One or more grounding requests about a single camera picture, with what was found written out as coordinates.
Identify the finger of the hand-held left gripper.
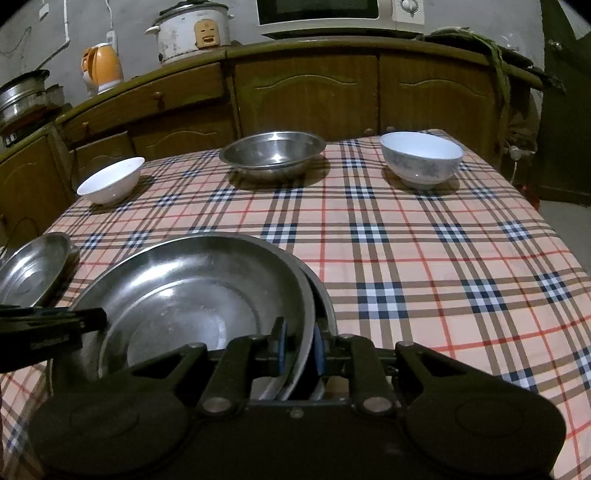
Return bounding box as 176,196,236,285
0,306,108,331

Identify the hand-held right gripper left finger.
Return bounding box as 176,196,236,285
130,318,288,416

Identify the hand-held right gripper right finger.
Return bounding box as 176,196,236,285
313,323,445,416

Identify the small steel plate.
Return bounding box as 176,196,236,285
0,231,80,309

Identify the large steel basin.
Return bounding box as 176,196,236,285
53,233,317,402

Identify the plain white bowl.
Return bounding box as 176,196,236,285
76,157,146,206

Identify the steel bowl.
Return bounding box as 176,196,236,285
219,131,328,182

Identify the plaid tablecloth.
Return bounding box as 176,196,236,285
0,129,591,480

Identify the white patterned bowl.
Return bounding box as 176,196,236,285
379,131,464,189

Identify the steel pot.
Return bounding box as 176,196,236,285
0,69,51,126

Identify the orange electric kettle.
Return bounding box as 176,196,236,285
81,43,125,96

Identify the wooden cabinet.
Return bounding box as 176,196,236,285
0,37,548,252

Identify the white rice cooker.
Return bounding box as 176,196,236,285
145,0,232,65

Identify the white microwave oven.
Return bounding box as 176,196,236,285
256,0,426,40

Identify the dark green door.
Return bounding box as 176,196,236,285
536,0,591,207

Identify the green cloth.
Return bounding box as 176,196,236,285
424,27,514,109

